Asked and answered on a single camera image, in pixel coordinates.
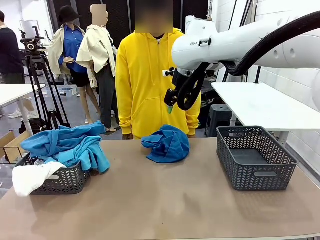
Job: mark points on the cardboard box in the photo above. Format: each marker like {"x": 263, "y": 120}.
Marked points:
{"x": 12, "y": 147}

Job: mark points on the white side table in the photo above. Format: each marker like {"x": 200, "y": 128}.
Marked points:
{"x": 262, "y": 105}
{"x": 10, "y": 92}

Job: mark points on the person in yellow hoodie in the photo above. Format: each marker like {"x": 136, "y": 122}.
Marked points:
{"x": 145, "y": 87}

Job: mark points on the left forearm yellow sleeve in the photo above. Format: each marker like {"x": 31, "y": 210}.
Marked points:
{"x": 193, "y": 122}

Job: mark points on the medium blue garment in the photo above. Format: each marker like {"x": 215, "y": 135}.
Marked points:
{"x": 62, "y": 140}

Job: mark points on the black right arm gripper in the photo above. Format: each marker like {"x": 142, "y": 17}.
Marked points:
{"x": 172, "y": 97}

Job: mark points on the right forearm yellow sleeve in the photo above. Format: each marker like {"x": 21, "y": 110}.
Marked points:
{"x": 123, "y": 117}

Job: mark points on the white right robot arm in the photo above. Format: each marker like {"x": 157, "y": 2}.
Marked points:
{"x": 237, "y": 42}

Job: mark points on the gray woven plastic basket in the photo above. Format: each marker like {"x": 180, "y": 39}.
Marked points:
{"x": 65, "y": 180}
{"x": 257, "y": 175}

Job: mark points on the black bag on floor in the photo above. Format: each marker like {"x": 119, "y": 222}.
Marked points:
{"x": 35, "y": 126}

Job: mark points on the person's right hand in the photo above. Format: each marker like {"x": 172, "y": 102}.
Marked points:
{"x": 127, "y": 136}

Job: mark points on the black plastic stool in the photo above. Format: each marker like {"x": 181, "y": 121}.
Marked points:
{"x": 220, "y": 117}

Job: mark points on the mannequin blue shirt black hat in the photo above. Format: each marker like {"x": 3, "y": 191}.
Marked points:
{"x": 72, "y": 50}

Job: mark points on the white garment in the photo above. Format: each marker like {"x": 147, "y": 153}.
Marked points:
{"x": 30, "y": 177}

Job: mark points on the dark blue garment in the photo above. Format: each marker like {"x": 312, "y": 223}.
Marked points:
{"x": 170, "y": 147}

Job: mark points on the black camera tripod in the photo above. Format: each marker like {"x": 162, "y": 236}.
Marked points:
{"x": 40, "y": 87}

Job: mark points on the gray monitor screen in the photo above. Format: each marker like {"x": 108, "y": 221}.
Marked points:
{"x": 27, "y": 28}

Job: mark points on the mannequin cream jacket gray trousers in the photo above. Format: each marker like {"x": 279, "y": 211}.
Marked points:
{"x": 97, "y": 55}

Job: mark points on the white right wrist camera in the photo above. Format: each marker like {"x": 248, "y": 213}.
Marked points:
{"x": 166, "y": 73}

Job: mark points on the background person dark sweater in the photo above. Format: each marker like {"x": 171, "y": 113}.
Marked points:
{"x": 10, "y": 55}

